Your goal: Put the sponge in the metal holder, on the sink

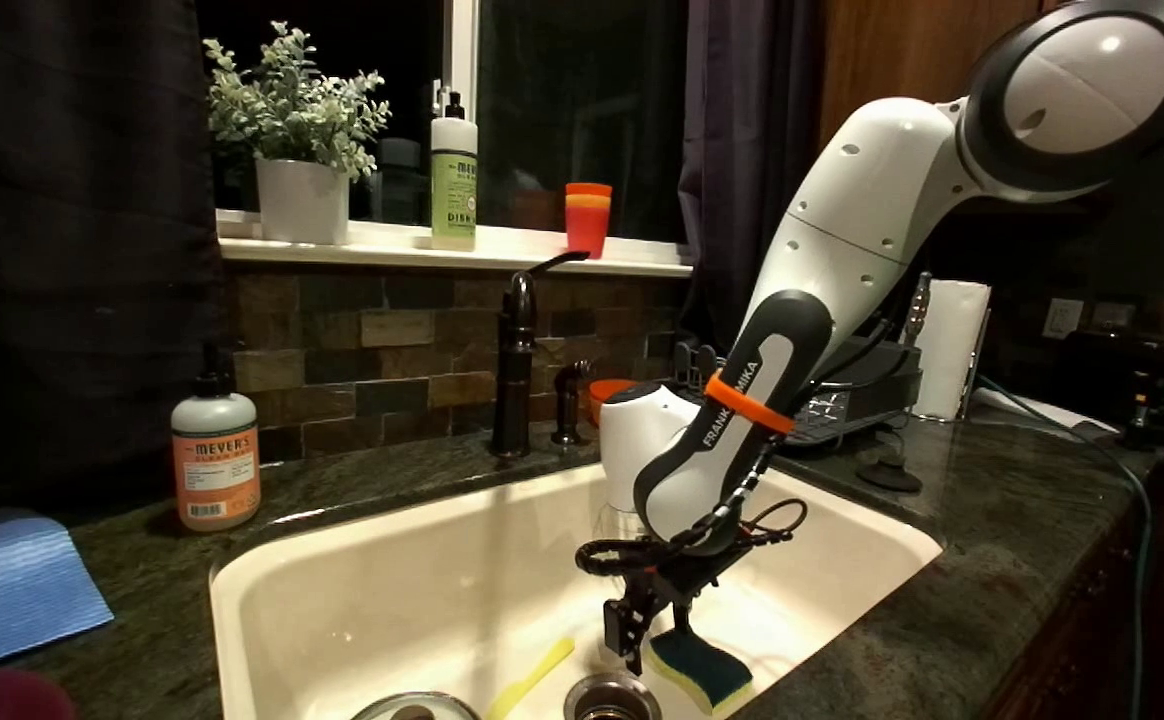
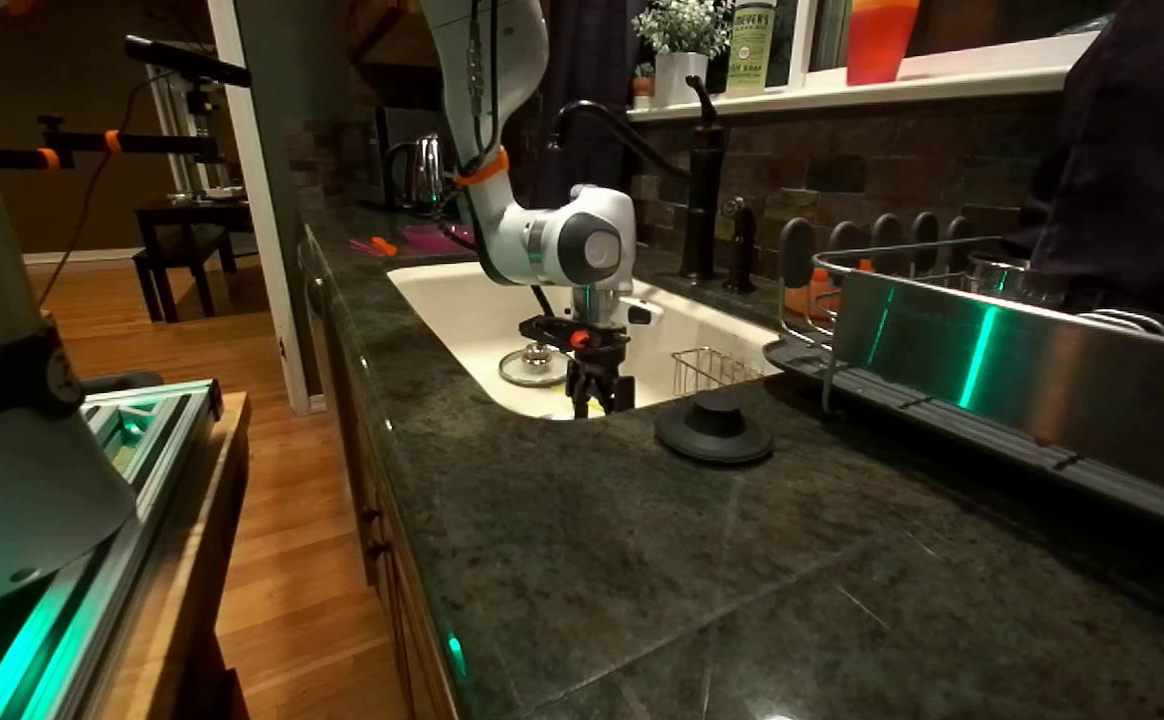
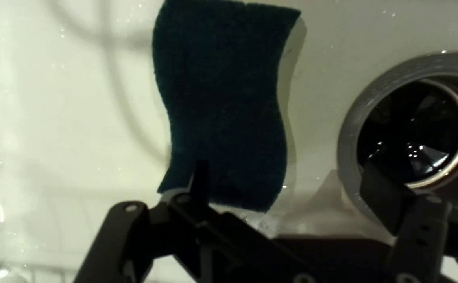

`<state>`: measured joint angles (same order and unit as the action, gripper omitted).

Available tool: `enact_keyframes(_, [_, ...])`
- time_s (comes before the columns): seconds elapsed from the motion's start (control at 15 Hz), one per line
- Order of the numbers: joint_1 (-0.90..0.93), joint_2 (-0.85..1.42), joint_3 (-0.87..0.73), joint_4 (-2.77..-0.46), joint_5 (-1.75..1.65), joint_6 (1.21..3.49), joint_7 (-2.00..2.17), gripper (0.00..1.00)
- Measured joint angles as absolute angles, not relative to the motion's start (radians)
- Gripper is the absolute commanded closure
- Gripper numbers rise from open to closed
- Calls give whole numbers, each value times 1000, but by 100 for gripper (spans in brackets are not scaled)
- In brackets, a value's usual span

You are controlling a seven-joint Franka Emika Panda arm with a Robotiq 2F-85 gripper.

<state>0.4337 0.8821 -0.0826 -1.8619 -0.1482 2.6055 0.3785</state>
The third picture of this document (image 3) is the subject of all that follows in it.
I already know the green and yellow sponge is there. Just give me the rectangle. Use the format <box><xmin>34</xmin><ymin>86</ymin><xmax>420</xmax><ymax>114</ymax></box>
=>
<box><xmin>151</xmin><ymin>0</ymin><xmax>308</xmax><ymax>214</ymax></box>

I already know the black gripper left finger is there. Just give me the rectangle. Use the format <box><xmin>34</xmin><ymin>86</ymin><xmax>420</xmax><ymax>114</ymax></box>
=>
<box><xmin>72</xmin><ymin>158</ymin><xmax>313</xmax><ymax>283</ymax></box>

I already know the metal sink drain opening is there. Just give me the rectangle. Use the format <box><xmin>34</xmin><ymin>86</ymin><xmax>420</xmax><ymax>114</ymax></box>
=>
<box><xmin>336</xmin><ymin>51</ymin><xmax>458</xmax><ymax>227</ymax></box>

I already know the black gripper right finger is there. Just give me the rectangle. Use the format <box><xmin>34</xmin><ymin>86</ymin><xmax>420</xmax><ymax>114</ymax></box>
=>
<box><xmin>358</xmin><ymin>158</ymin><xmax>458</xmax><ymax>283</ymax></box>

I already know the white ceramic sink basin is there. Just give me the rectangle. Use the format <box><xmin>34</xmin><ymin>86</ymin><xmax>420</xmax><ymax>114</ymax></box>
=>
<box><xmin>0</xmin><ymin>0</ymin><xmax>458</xmax><ymax>283</ymax></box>

